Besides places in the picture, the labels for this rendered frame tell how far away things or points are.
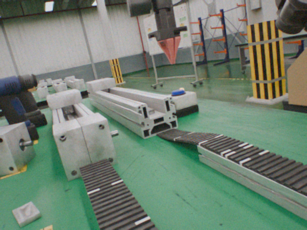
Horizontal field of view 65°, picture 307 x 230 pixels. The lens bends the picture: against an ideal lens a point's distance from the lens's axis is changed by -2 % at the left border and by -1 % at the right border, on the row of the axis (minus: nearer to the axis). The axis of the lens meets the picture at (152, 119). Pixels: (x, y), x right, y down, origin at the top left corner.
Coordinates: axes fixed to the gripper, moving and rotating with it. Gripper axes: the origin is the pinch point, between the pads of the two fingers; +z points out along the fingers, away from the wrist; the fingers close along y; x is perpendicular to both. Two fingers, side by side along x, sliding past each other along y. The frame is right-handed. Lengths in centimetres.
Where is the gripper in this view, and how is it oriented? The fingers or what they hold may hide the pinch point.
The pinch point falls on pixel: (172, 61)
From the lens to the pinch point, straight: 75.0
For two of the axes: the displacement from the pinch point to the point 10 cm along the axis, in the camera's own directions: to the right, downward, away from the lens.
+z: 1.9, 9.5, 2.5
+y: -9.0, 2.7, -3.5
